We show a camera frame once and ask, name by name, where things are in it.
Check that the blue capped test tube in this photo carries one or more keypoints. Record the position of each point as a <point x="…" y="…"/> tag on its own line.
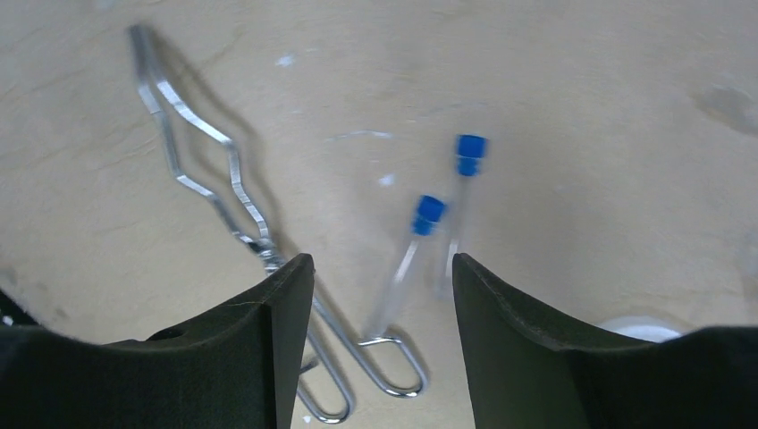
<point x="470" y="151"/>
<point x="393" y="296"/>

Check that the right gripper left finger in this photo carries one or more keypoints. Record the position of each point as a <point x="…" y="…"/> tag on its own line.
<point x="234" y="366"/>

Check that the white plastic bin lid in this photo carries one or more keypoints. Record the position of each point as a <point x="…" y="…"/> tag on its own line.
<point x="642" y="327"/>

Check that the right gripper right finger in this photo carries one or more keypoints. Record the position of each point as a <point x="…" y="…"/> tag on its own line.
<point x="530" y="365"/>

